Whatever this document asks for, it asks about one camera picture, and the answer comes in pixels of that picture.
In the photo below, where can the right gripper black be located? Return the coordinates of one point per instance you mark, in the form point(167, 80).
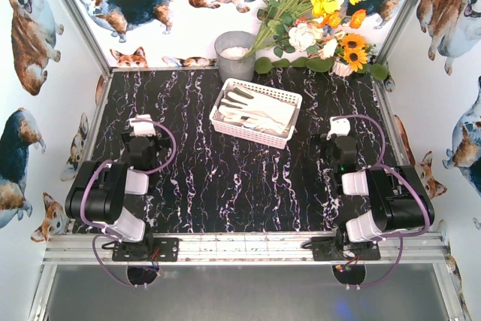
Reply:
point(325, 141)

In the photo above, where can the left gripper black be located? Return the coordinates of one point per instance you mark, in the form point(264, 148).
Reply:
point(128, 137)

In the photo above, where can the white plastic storage basket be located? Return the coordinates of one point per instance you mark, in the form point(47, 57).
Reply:
point(228, 122)

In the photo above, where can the edge work glove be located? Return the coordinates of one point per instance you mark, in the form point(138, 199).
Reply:
point(258, 104)

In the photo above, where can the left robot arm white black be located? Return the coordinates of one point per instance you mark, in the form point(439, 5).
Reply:
point(97, 195)

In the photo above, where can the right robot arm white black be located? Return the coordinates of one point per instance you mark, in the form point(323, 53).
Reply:
point(399, 205)

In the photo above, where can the artificial flower bouquet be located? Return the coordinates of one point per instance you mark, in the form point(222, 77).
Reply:
point(323, 30)

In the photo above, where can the grey metal bucket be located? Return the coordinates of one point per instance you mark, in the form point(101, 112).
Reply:
point(234, 57)

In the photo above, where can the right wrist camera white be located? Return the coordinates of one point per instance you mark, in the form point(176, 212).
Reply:
point(339, 126)

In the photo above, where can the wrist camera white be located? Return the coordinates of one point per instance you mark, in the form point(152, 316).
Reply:
point(339, 126)
point(142, 125)

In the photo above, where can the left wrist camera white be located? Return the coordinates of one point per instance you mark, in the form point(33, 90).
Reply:
point(142, 125)

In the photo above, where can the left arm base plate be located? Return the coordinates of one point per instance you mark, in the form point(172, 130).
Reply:
point(157, 249)

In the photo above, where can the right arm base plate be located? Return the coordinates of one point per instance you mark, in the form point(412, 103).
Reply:
point(328, 249)

